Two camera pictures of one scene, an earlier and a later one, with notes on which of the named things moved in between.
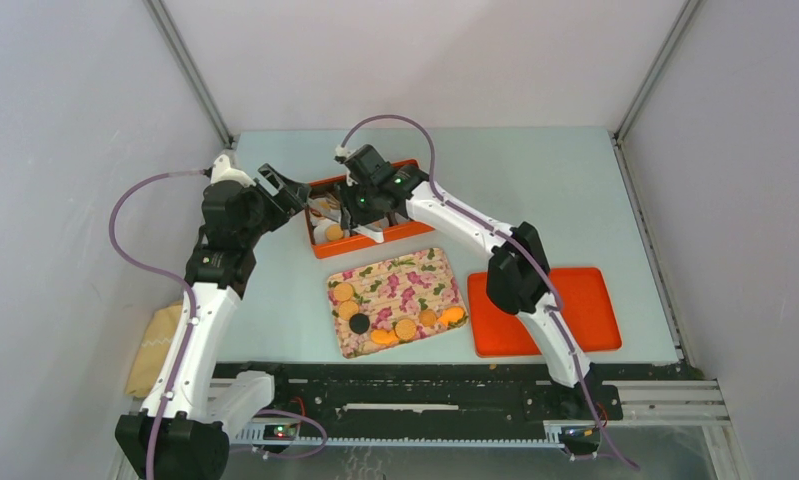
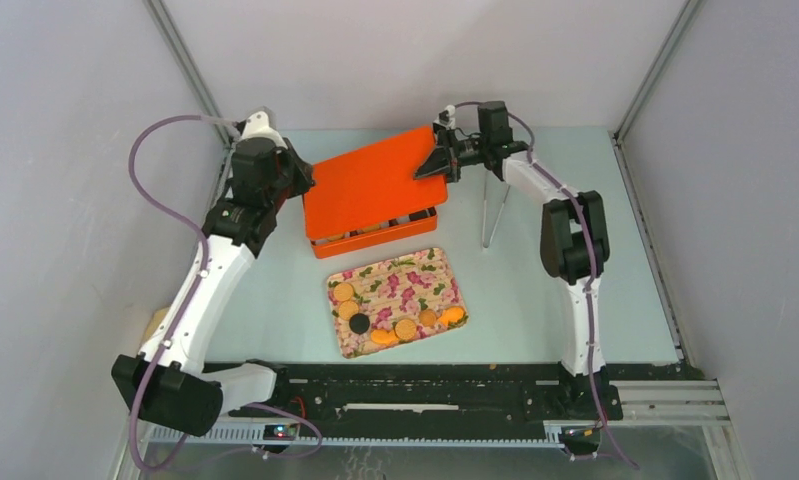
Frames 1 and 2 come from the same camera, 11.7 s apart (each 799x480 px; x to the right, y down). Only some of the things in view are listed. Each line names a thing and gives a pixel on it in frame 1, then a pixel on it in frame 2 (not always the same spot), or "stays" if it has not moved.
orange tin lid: x=592 y=306 to x=372 y=185
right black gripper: x=352 y=215 to x=441 y=160
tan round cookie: x=405 y=329 stays
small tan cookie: x=427 y=317 stays
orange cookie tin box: x=330 y=233 stays
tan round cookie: x=347 y=309 stays
